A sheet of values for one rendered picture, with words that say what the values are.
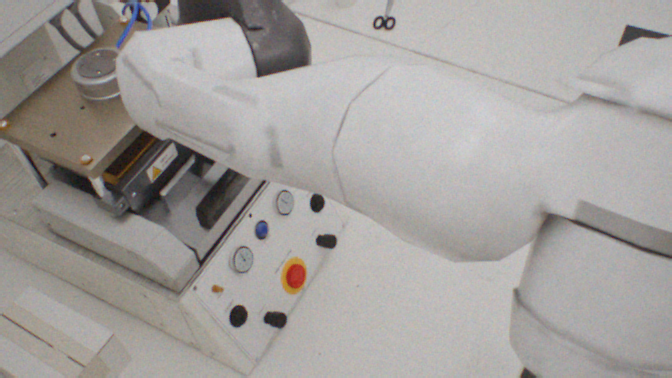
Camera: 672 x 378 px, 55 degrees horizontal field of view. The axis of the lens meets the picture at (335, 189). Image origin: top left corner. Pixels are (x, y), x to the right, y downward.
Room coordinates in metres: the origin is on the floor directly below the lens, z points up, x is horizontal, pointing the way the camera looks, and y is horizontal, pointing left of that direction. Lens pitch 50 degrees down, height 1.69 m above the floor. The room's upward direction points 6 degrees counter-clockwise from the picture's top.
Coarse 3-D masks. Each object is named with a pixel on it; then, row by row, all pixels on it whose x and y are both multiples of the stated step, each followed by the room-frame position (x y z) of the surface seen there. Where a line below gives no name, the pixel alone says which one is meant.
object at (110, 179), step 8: (144, 136) 0.67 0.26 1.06; (152, 136) 0.67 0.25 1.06; (136, 144) 0.65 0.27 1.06; (144, 144) 0.65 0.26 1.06; (152, 144) 0.65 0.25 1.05; (128, 152) 0.64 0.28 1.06; (136, 152) 0.64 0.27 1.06; (144, 152) 0.64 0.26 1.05; (48, 160) 0.68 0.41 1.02; (120, 160) 0.63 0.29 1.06; (128, 160) 0.62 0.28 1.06; (136, 160) 0.63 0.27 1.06; (64, 168) 0.66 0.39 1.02; (112, 168) 0.61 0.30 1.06; (120, 168) 0.61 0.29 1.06; (128, 168) 0.61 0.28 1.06; (104, 176) 0.61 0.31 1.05; (112, 176) 0.60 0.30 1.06; (120, 176) 0.60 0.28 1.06; (112, 184) 0.61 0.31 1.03
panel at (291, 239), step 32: (256, 224) 0.61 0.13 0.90; (288, 224) 0.64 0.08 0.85; (320, 224) 0.67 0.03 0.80; (224, 256) 0.55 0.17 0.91; (256, 256) 0.57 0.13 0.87; (288, 256) 0.60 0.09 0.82; (320, 256) 0.63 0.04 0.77; (192, 288) 0.50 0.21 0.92; (224, 288) 0.52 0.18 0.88; (256, 288) 0.54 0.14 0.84; (288, 288) 0.56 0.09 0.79; (224, 320) 0.48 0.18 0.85; (256, 320) 0.50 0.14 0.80; (256, 352) 0.46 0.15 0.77
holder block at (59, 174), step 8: (184, 160) 0.69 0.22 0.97; (56, 168) 0.69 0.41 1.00; (176, 168) 0.68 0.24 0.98; (56, 176) 0.68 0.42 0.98; (64, 176) 0.67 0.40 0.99; (72, 176) 0.67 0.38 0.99; (168, 176) 0.66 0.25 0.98; (72, 184) 0.67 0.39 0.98; (80, 184) 0.65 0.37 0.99; (88, 184) 0.65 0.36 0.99; (160, 184) 0.65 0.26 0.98; (88, 192) 0.65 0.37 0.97; (96, 192) 0.64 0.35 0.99; (152, 192) 0.63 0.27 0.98; (144, 200) 0.62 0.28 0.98; (128, 208) 0.61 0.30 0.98; (136, 208) 0.60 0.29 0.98
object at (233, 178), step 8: (224, 176) 0.62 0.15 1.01; (232, 176) 0.62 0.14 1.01; (240, 176) 0.63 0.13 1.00; (216, 184) 0.61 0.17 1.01; (224, 184) 0.60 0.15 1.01; (232, 184) 0.61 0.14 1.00; (208, 192) 0.59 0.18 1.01; (216, 192) 0.59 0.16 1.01; (224, 192) 0.59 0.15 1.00; (208, 200) 0.58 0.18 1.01; (216, 200) 0.58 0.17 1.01; (224, 200) 0.59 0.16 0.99; (200, 208) 0.57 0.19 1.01; (208, 208) 0.57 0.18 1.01; (216, 208) 0.58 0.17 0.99; (200, 216) 0.56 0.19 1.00; (208, 216) 0.56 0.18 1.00; (200, 224) 0.57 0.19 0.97; (208, 224) 0.56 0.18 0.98
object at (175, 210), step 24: (192, 168) 0.65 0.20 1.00; (216, 168) 0.67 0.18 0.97; (168, 192) 0.60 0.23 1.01; (192, 192) 0.63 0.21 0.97; (240, 192) 0.62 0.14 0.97; (144, 216) 0.60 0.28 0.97; (168, 216) 0.59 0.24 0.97; (192, 216) 0.59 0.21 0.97; (216, 216) 0.58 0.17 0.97; (192, 240) 0.54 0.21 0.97; (216, 240) 0.56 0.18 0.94
